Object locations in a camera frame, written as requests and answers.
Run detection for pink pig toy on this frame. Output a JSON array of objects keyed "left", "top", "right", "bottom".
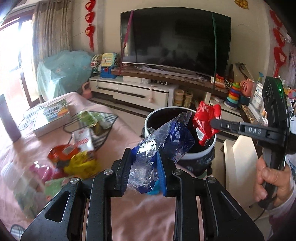
[{"left": 239, "top": 78, "right": 254, "bottom": 97}]

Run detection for green snack bag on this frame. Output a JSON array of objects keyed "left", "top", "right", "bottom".
[{"left": 78, "top": 111, "right": 111, "bottom": 136}]

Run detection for yellow snack bag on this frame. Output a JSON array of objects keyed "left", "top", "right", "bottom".
[{"left": 63, "top": 151, "right": 101, "bottom": 179}]

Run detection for colourful children book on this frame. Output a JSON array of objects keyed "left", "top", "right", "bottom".
[{"left": 18, "top": 99, "right": 71, "bottom": 137}]

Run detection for red snack bag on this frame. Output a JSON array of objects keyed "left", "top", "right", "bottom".
[{"left": 193, "top": 101, "right": 222, "bottom": 146}]

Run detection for red white milk carton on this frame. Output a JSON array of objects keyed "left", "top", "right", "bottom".
[{"left": 72, "top": 128, "right": 94, "bottom": 152}]

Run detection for orange snack bag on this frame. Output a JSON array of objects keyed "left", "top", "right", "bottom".
[{"left": 47, "top": 144, "right": 80, "bottom": 168}]

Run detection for right hand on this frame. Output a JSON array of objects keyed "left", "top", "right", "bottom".
[{"left": 253, "top": 155, "right": 295, "bottom": 207}]

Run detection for black flat television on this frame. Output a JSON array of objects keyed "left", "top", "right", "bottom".
[{"left": 120, "top": 7, "right": 231, "bottom": 76}]

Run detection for pink balloon shaped package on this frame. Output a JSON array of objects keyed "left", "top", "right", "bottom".
[{"left": 29, "top": 161, "right": 65, "bottom": 183}]

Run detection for red chinese knot decoration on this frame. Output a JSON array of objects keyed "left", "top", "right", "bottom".
[{"left": 85, "top": 0, "right": 96, "bottom": 52}]

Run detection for toy telephone cash register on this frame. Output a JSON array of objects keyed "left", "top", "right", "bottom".
[{"left": 90, "top": 52, "right": 120, "bottom": 78}]

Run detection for purple thermos bottle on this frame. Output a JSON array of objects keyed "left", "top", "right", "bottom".
[{"left": 0, "top": 94, "right": 21, "bottom": 143}]

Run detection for beige curtain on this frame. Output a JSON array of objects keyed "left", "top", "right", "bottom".
[{"left": 32, "top": 1, "right": 72, "bottom": 67}]

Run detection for white tv cabinet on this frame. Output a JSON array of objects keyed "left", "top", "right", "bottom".
[{"left": 89, "top": 76, "right": 179, "bottom": 109}]

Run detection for pink kettlebell toy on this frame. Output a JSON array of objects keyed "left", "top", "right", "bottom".
[{"left": 81, "top": 81, "right": 92, "bottom": 99}]

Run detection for teal covered object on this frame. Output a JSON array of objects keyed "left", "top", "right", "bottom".
[{"left": 36, "top": 50, "right": 92, "bottom": 101}]

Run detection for green milk drink carton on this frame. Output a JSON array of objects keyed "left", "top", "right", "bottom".
[{"left": 44, "top": 176, "right": 72, "bottom": 201}]

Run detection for white round trash bin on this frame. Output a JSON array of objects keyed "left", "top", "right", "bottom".
[{"left": 144, "top": 106, "right": 217, "bottom": 177}]

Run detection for clear blue plastic wrapper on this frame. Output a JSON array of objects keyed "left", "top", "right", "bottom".
[{"left": 127, "top": 111, "right": 192, "bottom": 195}]

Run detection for pink tablecloth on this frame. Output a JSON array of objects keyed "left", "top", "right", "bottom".
[{"left": 0, "top": 91, "right": 209, "bottom": 241}]

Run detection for rainbow stacking ring toy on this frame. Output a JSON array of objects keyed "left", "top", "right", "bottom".
[{"left": 224, "top": 83, "right": 240, "bottom": 110}]

